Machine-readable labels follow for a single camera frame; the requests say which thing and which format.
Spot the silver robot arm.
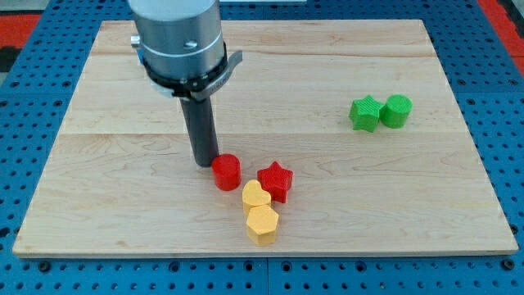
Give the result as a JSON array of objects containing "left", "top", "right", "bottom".
[{"left": 128, "top": 0, "right": 242, "bottom": 102}]

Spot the red star block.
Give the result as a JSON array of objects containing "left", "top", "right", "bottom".
[{"left": 257, "top": 161, "right": 294, "bottom": 203}]

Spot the red cylinder block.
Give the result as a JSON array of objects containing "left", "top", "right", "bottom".
[{"left": 211, "top": 153, "right": 242, "bottom": 191}]

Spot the yellow heart block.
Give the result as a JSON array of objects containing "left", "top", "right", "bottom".
[{"left": 242, "top": 179, "right": 272, "bottom": 216}]

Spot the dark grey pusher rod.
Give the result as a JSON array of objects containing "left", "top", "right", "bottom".
[{"left": 180, "top": 98, "right": 219, "bottom": 167}]

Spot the yellow hexagon block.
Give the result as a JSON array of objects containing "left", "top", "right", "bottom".
[{"left": 246, "top": 205, "right": 279, "bottom": 246}]

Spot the green star block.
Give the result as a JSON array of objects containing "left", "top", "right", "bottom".
[{"left": 348, "top": 95, "right": 385, "bottom": 133}]

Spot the light wooden board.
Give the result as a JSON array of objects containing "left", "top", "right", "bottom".
[{"left": 12, "top": 20, "right": 517, "bottom": 259}]

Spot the green cylinder block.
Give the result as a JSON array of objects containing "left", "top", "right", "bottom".
[{"left": 380, "top": 94, "right": 413, "bottom": 129}]

